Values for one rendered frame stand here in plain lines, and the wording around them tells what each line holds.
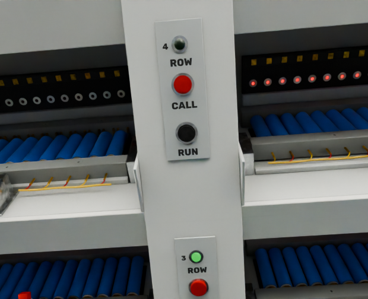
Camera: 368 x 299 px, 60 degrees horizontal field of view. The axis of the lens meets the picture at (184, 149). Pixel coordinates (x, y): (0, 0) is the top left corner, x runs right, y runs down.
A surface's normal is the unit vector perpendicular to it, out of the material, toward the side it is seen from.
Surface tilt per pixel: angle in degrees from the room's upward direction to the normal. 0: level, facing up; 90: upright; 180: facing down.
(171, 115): 90
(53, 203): 17
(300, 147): 107
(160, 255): 90
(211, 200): 90
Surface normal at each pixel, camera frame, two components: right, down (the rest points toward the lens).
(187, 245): -0.03, 0.21
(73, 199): -0.08, -0.87
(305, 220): 0.00, 0.49
